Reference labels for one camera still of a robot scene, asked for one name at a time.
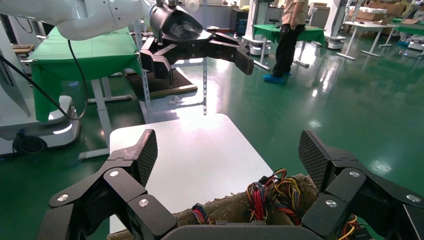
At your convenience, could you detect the grey metal shelf rack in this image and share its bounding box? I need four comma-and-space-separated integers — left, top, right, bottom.
132, 0, 210, 123

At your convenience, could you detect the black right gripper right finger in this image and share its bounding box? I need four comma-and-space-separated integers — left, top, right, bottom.
298, 129, 424, 240

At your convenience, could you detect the brown pulp cardboard tray box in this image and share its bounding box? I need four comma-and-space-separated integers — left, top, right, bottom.
107, 173, 321, 240

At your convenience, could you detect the wooden stool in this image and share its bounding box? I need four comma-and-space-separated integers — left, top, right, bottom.
12, 43, 36, 57

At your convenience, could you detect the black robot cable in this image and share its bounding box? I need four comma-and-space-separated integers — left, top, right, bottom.
0, 39, 90, 122

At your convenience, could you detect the green cloth covered table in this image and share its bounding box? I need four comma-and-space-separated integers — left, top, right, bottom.
252, 23, 327, 72
392, 18, 424, 37

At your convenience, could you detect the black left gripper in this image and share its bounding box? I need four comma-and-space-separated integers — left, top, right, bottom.
139, 3, 255, 88

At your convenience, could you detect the black cabinet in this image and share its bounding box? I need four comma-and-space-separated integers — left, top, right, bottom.
229, 8, 249, 37

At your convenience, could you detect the dark wooden board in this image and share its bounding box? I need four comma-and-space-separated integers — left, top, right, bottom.
125, 67, 199, 100

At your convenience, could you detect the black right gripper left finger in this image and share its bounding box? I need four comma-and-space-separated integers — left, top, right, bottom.
36, 129, 178, 240

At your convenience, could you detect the white table leg frame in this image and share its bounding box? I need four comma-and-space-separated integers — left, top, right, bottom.
78, 76, 133, 162

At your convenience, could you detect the white standing robot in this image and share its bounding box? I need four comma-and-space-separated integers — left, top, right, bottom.
241, 0, 274, 57
323, 0, 349, 51

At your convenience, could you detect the green tablecloth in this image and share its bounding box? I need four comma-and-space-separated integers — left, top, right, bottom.
28, 26, 143, 123

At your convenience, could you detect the white round fan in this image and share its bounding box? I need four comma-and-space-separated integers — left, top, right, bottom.
184, 0, 201, 13

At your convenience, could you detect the white work table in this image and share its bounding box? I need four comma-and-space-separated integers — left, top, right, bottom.
336, 20, 399, 62

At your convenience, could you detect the person in black trousers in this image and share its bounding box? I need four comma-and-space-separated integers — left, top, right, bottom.
262, 0, 310, 84

